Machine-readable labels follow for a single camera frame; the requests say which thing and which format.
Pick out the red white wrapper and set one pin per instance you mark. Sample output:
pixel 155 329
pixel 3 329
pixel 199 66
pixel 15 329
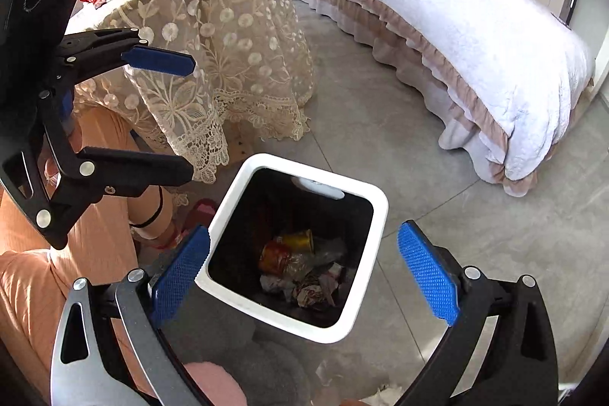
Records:
pixel 315 294

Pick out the bed quilt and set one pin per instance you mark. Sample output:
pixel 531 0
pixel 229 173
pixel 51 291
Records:
pixel 452 6

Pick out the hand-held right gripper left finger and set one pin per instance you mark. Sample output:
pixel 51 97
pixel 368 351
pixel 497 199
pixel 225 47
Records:
pixel 178 277

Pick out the orange plastic bottle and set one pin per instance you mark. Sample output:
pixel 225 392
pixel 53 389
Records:
pixel 273 257

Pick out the upholstered bed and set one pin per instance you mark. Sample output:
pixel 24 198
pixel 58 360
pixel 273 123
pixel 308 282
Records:
pixel 404 44

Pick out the pink slipper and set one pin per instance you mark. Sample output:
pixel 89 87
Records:
pixel 202 211
pixel 214 384

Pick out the lace tablecloth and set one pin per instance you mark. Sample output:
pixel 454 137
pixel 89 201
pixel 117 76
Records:
pixel 214 30

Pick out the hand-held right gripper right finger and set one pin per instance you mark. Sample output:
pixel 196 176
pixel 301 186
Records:
pixel 428 277

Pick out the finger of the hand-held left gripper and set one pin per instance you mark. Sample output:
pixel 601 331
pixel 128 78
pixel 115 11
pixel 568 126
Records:
pixel 161 61
pixel 142 170

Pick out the person's leg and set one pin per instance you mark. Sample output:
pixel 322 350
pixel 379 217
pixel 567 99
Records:
pixel 104 130
pixel 28 292

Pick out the crumpled white tissue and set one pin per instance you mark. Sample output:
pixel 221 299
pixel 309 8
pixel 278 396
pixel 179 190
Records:
pixel 383 395

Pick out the white trash bin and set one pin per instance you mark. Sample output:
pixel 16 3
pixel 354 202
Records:
pixel 223 235

